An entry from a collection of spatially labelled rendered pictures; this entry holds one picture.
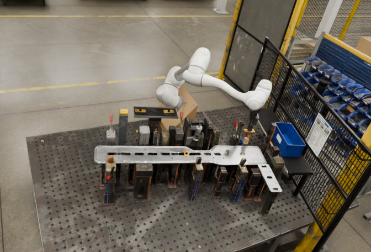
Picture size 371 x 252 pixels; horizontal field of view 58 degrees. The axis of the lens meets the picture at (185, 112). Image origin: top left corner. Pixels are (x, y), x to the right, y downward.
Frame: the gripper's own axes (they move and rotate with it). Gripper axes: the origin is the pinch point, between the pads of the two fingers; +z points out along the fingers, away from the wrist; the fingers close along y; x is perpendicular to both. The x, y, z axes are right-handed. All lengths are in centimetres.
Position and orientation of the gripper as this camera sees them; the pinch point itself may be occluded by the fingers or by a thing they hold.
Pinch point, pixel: (250, 126)
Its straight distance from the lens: 266.6
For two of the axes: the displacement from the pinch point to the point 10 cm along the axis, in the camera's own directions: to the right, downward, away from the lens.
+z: -1.7, 8.1, 5.6
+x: 9.7, 0.3, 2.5
